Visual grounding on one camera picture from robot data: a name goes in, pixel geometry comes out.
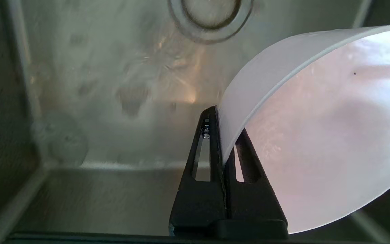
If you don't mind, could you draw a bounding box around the stainless steel sink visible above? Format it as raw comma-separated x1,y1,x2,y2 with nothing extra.
0,0,390,244

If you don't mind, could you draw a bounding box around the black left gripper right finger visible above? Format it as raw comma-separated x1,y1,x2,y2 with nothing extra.
224,128,288,239

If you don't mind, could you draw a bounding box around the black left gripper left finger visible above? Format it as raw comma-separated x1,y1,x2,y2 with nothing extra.
169,106,228,237

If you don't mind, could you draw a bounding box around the pink plastic bowl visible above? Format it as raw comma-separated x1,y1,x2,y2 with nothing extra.
218,24,390,234

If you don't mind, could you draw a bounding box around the round metal drain strainer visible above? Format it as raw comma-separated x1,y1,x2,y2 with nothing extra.
167,0,254,44

